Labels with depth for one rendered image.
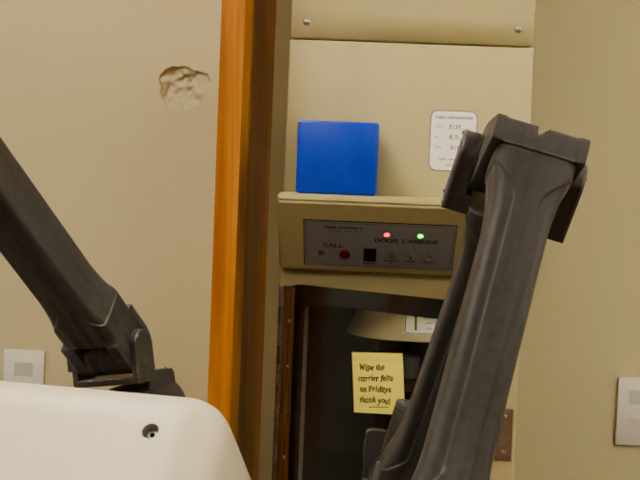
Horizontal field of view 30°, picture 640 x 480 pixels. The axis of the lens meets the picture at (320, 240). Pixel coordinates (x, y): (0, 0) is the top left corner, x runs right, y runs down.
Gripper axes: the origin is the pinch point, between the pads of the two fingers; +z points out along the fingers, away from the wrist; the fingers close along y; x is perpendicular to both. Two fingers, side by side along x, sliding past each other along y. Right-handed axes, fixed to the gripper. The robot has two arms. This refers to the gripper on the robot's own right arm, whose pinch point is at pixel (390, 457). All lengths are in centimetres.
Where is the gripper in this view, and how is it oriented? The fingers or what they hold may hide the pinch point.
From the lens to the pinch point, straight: 145.4
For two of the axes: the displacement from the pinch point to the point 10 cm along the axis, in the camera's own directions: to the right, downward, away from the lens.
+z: 0.3, -0.5, 10.0
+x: -10.0, -0.4, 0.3
